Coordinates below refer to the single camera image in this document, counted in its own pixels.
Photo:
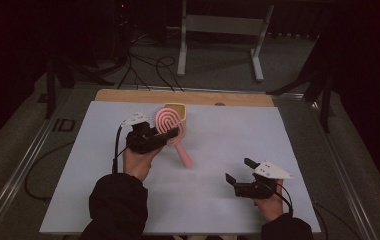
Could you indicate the black stand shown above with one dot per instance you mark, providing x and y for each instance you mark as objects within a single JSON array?
[
  {"x": 326, "y": 100},
  {"x": 50, "y": 90}
]

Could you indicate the yellow square cup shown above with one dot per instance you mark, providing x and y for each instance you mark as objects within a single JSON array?
[{"x": 179, "y": 108}]

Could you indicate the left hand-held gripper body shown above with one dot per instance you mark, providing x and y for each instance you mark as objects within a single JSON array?
[{"x": 143, "y": 141}]

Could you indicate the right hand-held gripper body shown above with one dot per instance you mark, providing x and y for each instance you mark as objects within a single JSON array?
[{"x": 261, "y": 186}]

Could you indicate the light metal stand frame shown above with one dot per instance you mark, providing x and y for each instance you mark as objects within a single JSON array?
[{"x": 223, "y": 25}]

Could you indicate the metal floor rail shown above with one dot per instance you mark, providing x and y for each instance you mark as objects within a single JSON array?
[
  {"x": 21, "y": 166},
  {"x": 351, "y": 186}
]

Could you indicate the person's left hand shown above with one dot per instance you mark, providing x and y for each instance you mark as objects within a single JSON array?
[{"x": 139, "y": 163}]

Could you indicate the person's right hand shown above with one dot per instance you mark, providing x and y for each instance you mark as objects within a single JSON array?
[{"x": 271, "y": 206}]

